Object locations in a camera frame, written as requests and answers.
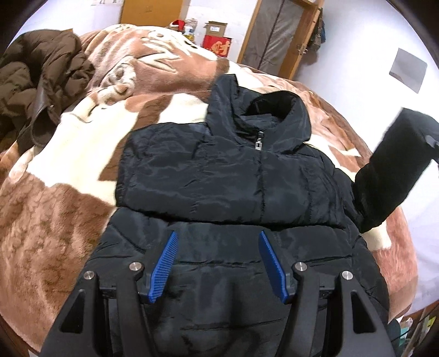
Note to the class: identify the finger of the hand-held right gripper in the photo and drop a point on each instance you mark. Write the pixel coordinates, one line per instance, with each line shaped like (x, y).
(432, 141)

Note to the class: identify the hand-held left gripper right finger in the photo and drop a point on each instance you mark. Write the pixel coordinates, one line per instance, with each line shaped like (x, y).
(272, 264)

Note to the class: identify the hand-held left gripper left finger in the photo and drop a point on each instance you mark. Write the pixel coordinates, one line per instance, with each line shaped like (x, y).
(164, 264)

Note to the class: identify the black puffer jacket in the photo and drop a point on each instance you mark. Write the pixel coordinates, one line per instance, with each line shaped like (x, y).
(223, 178)

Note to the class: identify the clothes hanging on door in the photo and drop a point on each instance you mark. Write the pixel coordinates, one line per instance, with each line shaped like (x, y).
(317, 37)

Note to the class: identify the brown and cream printed blanket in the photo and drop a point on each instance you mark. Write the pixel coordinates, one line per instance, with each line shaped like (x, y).
(61, 192)

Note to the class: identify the grey door curtain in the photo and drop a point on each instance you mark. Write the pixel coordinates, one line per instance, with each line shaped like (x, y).
(274, 37)

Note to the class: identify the wooden door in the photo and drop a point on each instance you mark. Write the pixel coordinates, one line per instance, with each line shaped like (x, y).
(248, 34)

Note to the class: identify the brown puffer jacket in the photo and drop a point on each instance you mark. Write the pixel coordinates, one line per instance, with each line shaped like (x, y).
(44, 79)

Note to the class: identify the red box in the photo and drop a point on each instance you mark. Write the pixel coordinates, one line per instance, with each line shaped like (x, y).
(216, 44)

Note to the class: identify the clear plastic bottles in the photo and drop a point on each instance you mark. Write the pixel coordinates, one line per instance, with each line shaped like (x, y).
(190, 29)

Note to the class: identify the open cardboard box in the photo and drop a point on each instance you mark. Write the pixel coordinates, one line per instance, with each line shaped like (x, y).
(215, 29)

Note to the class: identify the red santa hat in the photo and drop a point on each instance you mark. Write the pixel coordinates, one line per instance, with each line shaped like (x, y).
(177, 24)

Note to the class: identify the wooden wardrobe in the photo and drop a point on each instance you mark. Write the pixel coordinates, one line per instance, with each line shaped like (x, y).
(151, 10)

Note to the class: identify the grey wall panel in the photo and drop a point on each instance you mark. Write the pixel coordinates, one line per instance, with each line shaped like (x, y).
(408, 70)

